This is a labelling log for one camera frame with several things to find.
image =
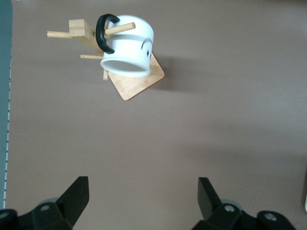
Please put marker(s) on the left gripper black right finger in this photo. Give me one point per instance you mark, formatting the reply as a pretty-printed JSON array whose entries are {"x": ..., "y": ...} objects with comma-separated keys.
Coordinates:
[{"x": 211, "y": 206}]

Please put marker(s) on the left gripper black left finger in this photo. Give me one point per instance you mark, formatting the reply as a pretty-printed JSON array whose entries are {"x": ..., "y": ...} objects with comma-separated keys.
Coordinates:
[{"x": 72, "y": 201}]

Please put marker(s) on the white smiley mug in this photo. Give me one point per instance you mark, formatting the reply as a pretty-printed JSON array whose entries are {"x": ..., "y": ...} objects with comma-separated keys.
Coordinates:
[{"x": 129, "y": 45}]

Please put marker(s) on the wooden cup hanging rack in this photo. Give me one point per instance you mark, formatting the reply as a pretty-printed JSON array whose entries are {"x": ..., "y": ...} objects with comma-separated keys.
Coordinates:
[{"x": 139, "y": 84}]

